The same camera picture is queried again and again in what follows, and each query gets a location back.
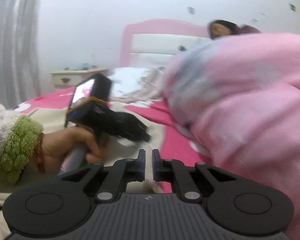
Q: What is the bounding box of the grey curtain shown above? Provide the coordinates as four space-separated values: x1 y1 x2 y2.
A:
0 0 44 108

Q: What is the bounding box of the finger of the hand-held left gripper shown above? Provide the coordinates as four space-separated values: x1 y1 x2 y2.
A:
135 127 152 143

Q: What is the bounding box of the beige jacket with black trim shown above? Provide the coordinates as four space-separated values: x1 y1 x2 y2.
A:
20 101 165 193

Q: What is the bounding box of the person's left hand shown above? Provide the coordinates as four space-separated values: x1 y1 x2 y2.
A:
37 127 105 173

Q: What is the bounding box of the pink grey floral quilt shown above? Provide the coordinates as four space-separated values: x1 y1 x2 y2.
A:
162 32 300 240

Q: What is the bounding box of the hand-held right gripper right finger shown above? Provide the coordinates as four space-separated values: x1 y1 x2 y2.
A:
152 149 237 202

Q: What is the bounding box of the cream nightstand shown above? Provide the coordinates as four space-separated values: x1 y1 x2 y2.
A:
49 68 108 88

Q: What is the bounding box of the pink floral bed blanket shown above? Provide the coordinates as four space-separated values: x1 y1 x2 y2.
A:
5 86 215 195

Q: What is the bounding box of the white clothing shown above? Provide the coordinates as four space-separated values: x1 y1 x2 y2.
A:
107 67 157 98

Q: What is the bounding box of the pink checked clothing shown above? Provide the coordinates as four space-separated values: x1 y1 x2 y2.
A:
125 67 166 103

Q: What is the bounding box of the pink white headboard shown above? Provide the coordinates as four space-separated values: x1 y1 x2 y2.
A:
120 19 210 68

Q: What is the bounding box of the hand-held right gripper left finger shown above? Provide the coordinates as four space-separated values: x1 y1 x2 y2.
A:
57 149 146 203

